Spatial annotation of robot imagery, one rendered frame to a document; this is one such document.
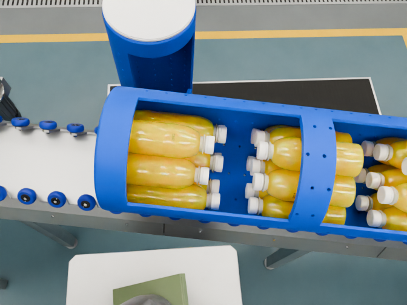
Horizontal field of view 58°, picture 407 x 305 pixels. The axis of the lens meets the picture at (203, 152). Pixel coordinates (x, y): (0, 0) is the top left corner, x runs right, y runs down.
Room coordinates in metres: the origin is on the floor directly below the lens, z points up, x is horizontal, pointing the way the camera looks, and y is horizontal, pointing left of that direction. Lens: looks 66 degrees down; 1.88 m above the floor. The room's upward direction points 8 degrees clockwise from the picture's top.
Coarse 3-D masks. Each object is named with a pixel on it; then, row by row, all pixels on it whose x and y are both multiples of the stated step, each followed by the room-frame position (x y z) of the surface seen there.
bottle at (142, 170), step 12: (132, 156) 0.29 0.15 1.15; (144, 156) 0.29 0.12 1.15; (156, 156) 0.30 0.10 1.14; (132, 168) 0.26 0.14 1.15; (144, 168) 0.26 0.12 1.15; (156, 168) 0.27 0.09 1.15; (168, 168) 0.27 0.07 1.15; (180, 168) 0.28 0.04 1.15; (192, 168) 0.28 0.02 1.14; (132, 180) 0.24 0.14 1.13; (144, 180) 0.24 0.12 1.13; (156, 180) 0.25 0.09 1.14; (168, 180) 0.25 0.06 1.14; (180, 180) 0.25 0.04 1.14; (192, 180) 0.26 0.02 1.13
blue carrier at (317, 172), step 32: (128, 96) 0.39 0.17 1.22; (160, 96) 0.41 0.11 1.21; (192, 96) 0.43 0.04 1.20; (128, 128) 0.31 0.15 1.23; (256, 128) 0.46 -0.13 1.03; (320, 128) 0.37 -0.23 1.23; (352, 128) 0.48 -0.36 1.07; (384, 128) 0.48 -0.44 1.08; (96, 160) 0.24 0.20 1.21; (224, 160) 0.38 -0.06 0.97; (320, 160) 0.30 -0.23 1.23; (96, 192) 0.20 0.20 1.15; (224, 192) 0.30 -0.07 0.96; (320, 192) 0.25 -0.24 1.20; (256, 224) 0.19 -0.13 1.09; (288, 224) 0.20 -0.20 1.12; (320, 224) 0.21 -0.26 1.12; (352, 224) 0.25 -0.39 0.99
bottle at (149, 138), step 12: (144, 120) 0.36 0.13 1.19; (132, 132) 0.32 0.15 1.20; (144, 132) 0.32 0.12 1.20; (156, 132) 0.33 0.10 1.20; (168, 132) 0.33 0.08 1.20; (180, 132) 0.33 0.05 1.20; (192, 132) 0.34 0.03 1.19; (132, 144) 0.30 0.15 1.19; (144, 144) 0.30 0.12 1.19; (156, 144) 0.30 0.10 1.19; (168, 144) 0.31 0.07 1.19; (180, 144) 0.31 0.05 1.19; (192, 144) 0.32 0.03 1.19; (204, 144) 0.32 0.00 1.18; (168, 156) 0.29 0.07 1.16; (180, 156) 0.30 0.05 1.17; (192, 156) 0.30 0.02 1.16
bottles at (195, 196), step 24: (384, 144) 0.44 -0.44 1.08; (216, 168) 0.32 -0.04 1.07; (264, 168) 0.33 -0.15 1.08; (384, 168) 0.40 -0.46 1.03; (144, 192) 0.23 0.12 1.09; (168, 192) 0.24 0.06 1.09; (192, 192) 0.24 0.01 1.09; (216, 192) 0.28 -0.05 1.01; (264, 192) 0.29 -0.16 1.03; (264, 216) 0.22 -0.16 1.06; (336, 216) 0.24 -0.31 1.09; (384, 216) 0.26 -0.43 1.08
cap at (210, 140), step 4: (208, 136) 0.35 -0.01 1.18; (212, 136) 0.35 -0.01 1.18; (208, 140) 0.33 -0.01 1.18; (212, 140) 0.33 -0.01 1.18; (208, 144) 0.32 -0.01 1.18; (212, 144) 0.33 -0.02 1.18; (208, 148) 0.32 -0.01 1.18; (212, 148) 0.32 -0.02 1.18; (208, 152) 0.31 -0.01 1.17; (212, 152) 0.31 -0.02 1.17
